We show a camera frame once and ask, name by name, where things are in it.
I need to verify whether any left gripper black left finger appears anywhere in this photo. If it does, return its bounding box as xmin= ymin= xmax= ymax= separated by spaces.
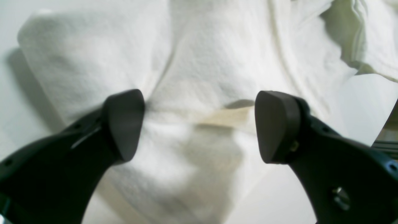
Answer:
xmin=0 ymin=89 xmax=145 ymax=224

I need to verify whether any white printed T-shirt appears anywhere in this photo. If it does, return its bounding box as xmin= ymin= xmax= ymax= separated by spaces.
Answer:
xmin=18 ymin=0 xmax=397 ymax=224

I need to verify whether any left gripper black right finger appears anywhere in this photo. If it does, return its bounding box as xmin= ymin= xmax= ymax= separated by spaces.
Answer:
xmin=255 ymin=91 xmax=398 ymax=224

